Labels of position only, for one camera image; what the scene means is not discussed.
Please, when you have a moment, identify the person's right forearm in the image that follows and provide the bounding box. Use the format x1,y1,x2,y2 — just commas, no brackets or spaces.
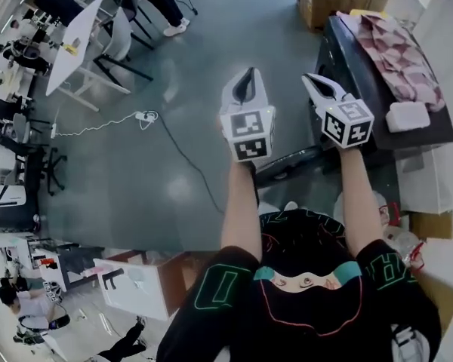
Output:
337,147,385,259

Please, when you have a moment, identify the clear plastic bag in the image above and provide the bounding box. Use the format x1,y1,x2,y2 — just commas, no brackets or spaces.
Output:
381,228,426,271

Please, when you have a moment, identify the white table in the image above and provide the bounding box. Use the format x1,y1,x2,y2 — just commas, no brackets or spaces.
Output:
45,0,133,113

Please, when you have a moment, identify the black floor cable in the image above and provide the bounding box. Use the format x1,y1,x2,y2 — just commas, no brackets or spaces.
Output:
159,114,227,215

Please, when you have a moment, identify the white chair with black legs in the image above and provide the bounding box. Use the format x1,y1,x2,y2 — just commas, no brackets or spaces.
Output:
92,8,156,84

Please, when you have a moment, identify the person's black printed t-shirt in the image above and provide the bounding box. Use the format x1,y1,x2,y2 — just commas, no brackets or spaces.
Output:
156,208,442,362

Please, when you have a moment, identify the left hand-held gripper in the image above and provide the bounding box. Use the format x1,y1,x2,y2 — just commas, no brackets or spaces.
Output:
217,66,277,164

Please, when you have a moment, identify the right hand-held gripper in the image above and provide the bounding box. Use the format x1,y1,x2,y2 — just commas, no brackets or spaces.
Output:
300,72,375,150

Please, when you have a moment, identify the person's left forearm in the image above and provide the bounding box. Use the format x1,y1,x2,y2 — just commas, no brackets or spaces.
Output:
219,159,263,263

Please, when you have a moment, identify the white and brown cabinet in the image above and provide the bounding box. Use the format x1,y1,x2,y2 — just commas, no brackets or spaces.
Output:
93,253,197,322

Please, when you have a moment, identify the black office chair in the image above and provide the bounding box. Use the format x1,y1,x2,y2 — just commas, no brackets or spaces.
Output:
22,145,68,198

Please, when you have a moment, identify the large cardboard box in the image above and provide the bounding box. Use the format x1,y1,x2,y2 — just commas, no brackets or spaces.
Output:
296,0,362,32

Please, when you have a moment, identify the pink checkered cloth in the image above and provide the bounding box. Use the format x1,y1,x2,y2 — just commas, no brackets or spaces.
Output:
335,10,446,112

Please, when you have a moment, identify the white power strip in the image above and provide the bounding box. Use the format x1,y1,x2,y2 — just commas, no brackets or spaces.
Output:
134,110,159,130

